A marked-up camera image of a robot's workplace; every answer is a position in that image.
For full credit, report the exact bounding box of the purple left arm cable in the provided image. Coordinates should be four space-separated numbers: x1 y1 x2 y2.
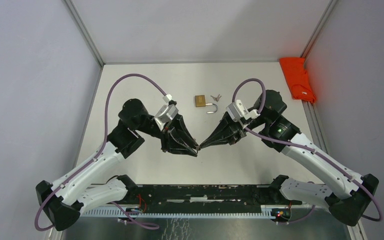
34 73 170 232

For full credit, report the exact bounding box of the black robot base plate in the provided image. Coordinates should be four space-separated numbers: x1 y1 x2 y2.
117 184 302 214

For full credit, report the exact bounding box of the orange folded cloth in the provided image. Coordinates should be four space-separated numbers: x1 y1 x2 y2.
279 57 317 104

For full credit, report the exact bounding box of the white slotted cable duct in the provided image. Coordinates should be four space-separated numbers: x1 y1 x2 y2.
79 206 281 220

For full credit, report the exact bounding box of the silver key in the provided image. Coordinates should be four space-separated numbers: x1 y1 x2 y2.
210 94 222 102

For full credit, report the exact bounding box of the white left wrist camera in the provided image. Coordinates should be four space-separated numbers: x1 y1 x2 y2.
154 94 179 131

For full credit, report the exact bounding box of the large brass padlock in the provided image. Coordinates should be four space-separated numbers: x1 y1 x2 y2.
193 95 219 114

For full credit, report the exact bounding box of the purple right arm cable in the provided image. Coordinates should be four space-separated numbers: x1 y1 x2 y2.
231 78 384 225

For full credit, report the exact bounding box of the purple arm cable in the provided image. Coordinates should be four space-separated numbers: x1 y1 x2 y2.
34 73 170 232
231 78 384 225

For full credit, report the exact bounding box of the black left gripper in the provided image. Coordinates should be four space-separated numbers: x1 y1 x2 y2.
135 112 201 157

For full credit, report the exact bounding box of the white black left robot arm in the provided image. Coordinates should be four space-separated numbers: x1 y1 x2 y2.
35 98 199 231

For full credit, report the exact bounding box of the aluminium corner frame rail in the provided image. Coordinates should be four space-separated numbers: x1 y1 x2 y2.
300 0 340 59

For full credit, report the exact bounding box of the left aluminium frame rail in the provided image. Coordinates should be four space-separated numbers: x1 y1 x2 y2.
62 0 105 68

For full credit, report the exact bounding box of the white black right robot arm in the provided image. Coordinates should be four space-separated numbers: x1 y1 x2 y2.
199 90 379 227

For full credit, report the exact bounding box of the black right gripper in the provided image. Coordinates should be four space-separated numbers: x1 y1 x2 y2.
200 110 268 148

